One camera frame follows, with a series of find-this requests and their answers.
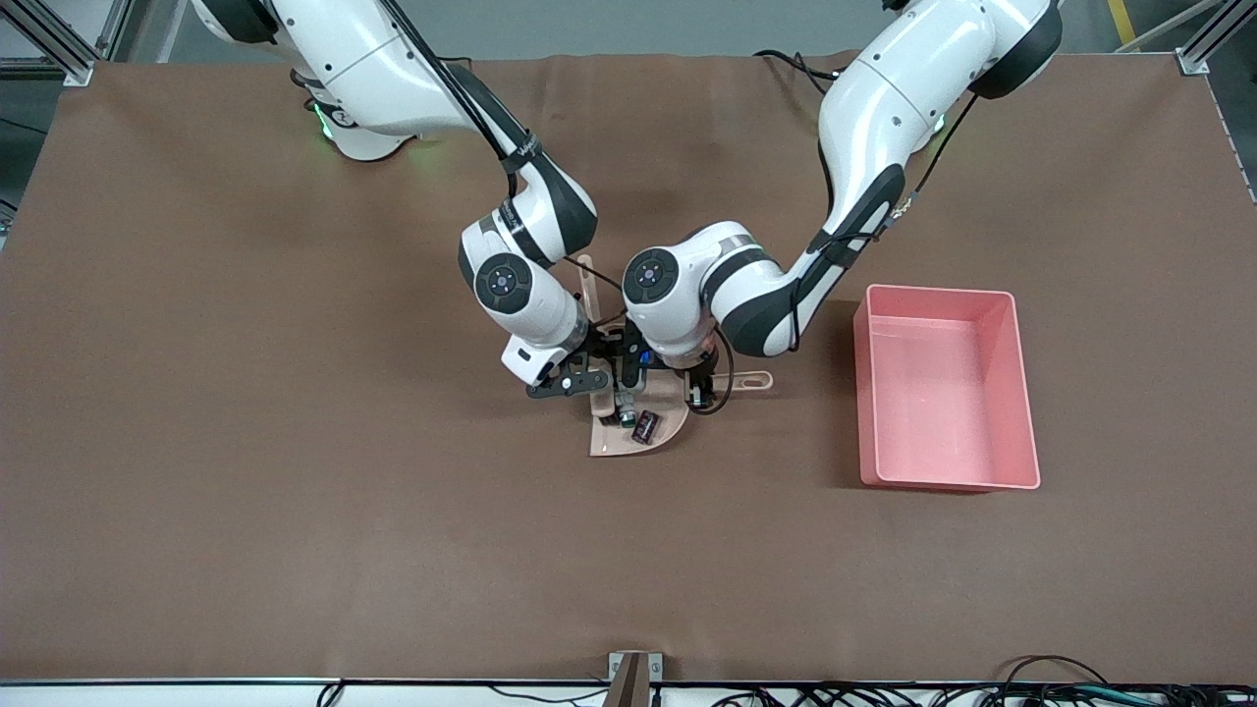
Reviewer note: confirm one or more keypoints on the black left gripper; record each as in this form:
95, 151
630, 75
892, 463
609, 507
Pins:
699, 379

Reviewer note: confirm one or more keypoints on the white orange green connector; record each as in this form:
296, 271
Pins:
625, 420

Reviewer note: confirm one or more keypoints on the small dark packet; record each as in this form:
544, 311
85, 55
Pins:
646, 427

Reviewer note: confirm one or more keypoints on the beige plastic dustpan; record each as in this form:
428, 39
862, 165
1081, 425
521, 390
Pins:
614, 442

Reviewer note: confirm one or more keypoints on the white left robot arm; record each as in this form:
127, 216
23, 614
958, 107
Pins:
884, 108

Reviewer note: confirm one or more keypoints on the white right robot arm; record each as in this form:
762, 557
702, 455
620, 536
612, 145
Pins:
393, 88

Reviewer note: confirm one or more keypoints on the pink plastic bin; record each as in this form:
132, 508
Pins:
933, 393

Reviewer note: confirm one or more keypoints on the large table cover mat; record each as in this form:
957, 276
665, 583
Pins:
628, 550

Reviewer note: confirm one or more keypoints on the metal table edge bracket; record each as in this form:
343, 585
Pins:
633, 673

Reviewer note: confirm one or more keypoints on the white table edge rail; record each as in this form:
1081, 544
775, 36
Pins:
196, 695

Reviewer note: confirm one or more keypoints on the aluminium frame profile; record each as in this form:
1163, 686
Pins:
1203, 49
59, 49

